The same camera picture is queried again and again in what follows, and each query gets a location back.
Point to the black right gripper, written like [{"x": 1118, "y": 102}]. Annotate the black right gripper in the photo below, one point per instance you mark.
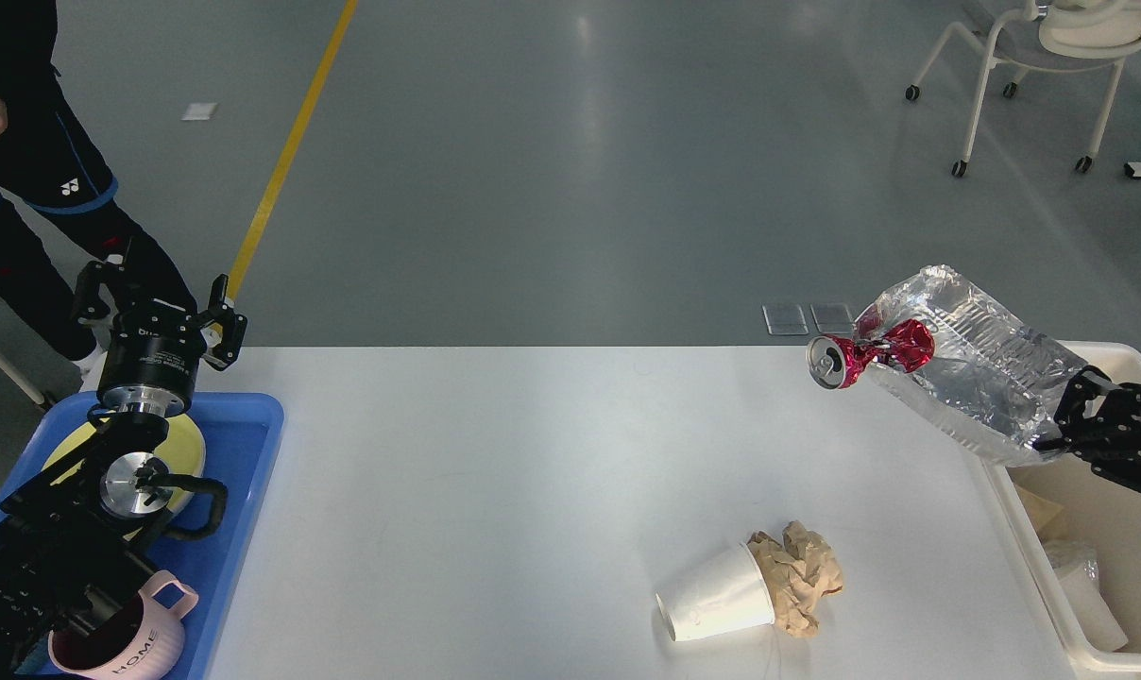
[{"x": 1091, "y": 412}]

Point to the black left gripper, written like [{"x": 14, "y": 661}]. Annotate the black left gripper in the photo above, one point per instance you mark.
[{"x": 151, "y": 367}]

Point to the brown paper sheet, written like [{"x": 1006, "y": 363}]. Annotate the brown paper sheet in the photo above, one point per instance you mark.
[{"x": 1048, "y": 518}]

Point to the silver foil bag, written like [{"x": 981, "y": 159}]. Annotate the silver foil bag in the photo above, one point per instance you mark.
[
  {"x": 993, "y": 383},
  {"x": 1069, "y": 557}
]

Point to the yellow plastic plate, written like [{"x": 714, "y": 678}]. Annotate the yellow plastic plate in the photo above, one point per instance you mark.
[{"x": 183, "y": 444}]

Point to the white paper cup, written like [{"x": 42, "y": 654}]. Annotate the white paper cup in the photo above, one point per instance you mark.
[
  {"x": 1095, "y": 618},
  {"x": 725, "y": 594}
]

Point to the crushed red soda can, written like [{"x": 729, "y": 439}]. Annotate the crushed red soda can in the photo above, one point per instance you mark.
[{"x": 837, "y": 362}]

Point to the pink HOME mug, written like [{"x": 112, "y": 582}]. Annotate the pink HOME mug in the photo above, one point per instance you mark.
[{"x": 143, "y": 640}]

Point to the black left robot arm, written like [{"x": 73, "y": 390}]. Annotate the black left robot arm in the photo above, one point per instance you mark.
[{"x": 74, "y": 538}]

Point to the beige plastic bin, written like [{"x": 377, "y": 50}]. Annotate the beige plastic bin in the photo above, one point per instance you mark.
[{"x": 1101, "y": 513}]

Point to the blue plastic tray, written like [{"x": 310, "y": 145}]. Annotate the blue plastic tray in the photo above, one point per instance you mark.
[{"x": 242, "y": 434}]

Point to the white chair leg left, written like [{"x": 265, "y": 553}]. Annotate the white chair leg left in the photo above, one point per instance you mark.
[{"x": 41, "y": 398}]

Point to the white floor marker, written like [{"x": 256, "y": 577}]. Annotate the white floor marker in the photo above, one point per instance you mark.
[{"x": 199, "y": 111}]

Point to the person in black jacket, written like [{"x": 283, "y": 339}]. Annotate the person in black jacket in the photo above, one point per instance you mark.
[{"x": 49, "y": 161}]

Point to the clear floor plate right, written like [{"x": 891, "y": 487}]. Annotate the clear floor plate right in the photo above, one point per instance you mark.
[{"x": 833, "y": 318}]

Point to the clear floor plate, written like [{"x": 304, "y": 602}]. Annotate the clear floor plate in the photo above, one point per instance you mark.
[
  {"x": 784, "y": 320},
  {"x": 833, "y": 318}
]

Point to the clear floor plate left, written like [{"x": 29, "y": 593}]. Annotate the clear floor plate left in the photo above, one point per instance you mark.
[{"x": 784, "y": 320}]

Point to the white office chair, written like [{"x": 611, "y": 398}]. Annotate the white office chair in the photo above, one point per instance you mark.
[{"x": 1058, "y": 37}]

